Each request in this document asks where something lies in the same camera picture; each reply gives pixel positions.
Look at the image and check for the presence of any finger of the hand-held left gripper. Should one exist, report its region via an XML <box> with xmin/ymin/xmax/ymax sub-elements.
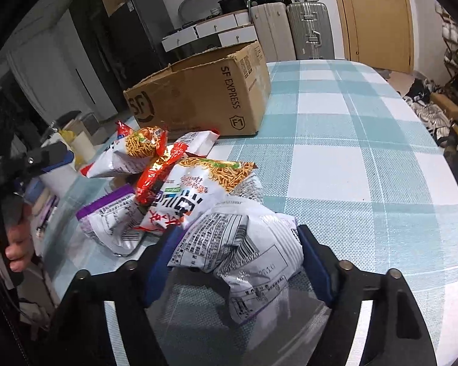
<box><xmin>9</xmin><ymin>142</ymin><xmax>76</xmax><ymax>184</ymax></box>

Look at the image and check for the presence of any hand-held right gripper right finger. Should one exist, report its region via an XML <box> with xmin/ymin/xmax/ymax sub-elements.
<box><xmin>297</xmin><ymin>225</ymin><xmax>438</xmax><ymax>366</ymax></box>

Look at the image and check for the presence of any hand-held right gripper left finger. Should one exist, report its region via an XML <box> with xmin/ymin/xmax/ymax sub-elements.
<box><xmin>34</xmin><ymin>232</ymin><xmax>184</xmax><ymax>366</ymax></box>

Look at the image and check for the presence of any white purple-edged snack packet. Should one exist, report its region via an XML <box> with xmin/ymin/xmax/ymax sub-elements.
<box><xmin>76</xmin><ymin>183</ymin><xmax>150</xmax><ymax>257</ymax></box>
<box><xmin>167</xmin><ymin>197</ymin><xmax>305</xmax><ymax>325</ymax></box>

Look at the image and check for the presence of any small noodle snack bag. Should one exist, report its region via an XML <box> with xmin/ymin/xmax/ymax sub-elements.
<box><xmin>85</xmin><ymin>120</ymin><xmax>169</xmax><ymax>178</ymax></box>

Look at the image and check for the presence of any large noodle snack bag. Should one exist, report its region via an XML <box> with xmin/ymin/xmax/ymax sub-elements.
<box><xmin>147</xmin><ymin>157</ymin><xmax>259</xmax><ymax>235</ymax></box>

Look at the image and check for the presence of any shiny red snack packet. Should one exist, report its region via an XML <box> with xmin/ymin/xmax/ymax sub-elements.
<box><xmin>135</xmin><ymin>142</ymin><xmax>192</xmax><ymax>203</ymax></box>

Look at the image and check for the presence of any white red-edged snack packet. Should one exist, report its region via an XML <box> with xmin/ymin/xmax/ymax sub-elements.
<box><xmin>174</xmin><ymin>130</ymin><xmax>221</xmax><ymax>158</ymax></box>

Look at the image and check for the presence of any brown cardboard box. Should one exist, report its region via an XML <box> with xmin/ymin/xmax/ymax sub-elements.
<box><xmin>123</xmin><ymin>40</ymin><xmax>273</xmax><ymax>138</ymax></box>

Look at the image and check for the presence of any person's left hand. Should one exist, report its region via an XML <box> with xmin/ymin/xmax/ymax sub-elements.
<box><xmin>0</xmin><ymin>213</ymin><xmax>36</xmax><ymax>273</ymax></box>

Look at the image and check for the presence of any white cup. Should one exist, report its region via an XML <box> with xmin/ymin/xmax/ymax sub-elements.
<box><xmin>70</xmin><ymin>131</ymin><xmax>97</xmax><ymax>163</ymax></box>

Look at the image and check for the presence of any teal checked tablecloth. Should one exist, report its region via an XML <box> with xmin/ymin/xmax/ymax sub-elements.
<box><xmin>31</xmin><ymin>59</ymin><xmax>458</xmax><ymax>366</ymax></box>

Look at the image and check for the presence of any black cabinet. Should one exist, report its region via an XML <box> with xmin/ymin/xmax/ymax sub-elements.
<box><xmin>108</xmin><ymin>0</ymin><xmax>175</xmax><ymax>81</ymax></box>

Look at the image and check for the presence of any pile of shoes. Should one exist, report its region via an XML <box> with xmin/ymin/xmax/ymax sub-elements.
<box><xmin>402</xmin><ymin>77</ymin><xmax>455</xmax><ymax>140</ymax></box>

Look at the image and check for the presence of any white drawer desk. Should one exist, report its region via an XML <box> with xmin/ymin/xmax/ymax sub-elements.
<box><xmin>161</xmin><ymin>9</ymin><xmax>259</xmax><ymax>53</ymax></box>

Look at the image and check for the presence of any small cardboard box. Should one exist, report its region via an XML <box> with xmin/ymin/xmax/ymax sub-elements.
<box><xmin>430</xmin><ymin>91</ymin><xmax>458</xmax><ymax>120</ymax></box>

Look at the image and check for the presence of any silver suitcase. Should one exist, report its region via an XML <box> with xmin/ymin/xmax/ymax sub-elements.
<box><xmin>286</xmin><ymin>2</ymin><xmax>335</xmax><ymax>61</ymax></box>

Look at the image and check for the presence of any beige suitcase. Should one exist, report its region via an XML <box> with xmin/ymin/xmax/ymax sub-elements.
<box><xmin>250</xmin><ymin>2</ymin><xmax>297</xmax><ymax>62</ymax></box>

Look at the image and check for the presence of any shoe rack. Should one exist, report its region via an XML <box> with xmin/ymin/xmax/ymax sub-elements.
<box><xmin>434</xmin><ymin>3</ymin><xmax>458</xmax><ymax>149</ymax></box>

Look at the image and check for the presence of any wooden door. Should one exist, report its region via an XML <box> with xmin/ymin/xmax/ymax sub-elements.
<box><xmin>327</xmin><ymin>0</ymin><xmax>415</xmax><ymax>74</ymax></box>

